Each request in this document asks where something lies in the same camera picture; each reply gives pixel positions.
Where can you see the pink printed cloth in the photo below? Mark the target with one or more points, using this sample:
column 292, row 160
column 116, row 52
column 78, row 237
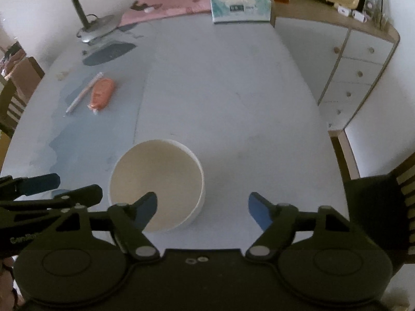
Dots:
column 168, row 3

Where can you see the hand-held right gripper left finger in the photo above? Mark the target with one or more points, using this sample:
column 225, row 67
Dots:
column 146, row 210

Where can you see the orange packet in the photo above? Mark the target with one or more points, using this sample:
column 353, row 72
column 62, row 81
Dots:
column 102, row 95

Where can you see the small white cap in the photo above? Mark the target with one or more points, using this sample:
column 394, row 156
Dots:
column 149, row 9

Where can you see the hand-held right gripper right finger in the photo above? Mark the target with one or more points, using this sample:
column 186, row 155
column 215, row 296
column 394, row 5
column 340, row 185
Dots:
column 259, row 212

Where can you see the tissue box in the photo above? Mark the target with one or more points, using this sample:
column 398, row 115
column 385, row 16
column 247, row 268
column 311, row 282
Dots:
column 240, row 6

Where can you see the dark slatted chair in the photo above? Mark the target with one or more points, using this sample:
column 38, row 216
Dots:
column 373, row 201

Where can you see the desk lamp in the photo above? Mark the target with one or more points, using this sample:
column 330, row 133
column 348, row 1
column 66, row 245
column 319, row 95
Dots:
column 97, row 26

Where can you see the white drawer cabinet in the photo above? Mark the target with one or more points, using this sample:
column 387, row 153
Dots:
column 356, row 68

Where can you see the wooden chair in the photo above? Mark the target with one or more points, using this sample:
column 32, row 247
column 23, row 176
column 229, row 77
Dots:
column 19, row 74

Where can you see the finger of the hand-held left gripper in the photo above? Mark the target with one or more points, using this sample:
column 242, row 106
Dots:
column 42, row 183
column 87, row 192

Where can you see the small white device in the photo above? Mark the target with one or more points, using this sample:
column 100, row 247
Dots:
column 342, row 9
column 359, row 16

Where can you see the white pen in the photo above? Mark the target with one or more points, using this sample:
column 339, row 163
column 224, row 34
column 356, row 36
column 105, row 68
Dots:
column 82, row 94

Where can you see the cream bowl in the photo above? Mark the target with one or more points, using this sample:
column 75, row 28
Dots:
column 162, row 175

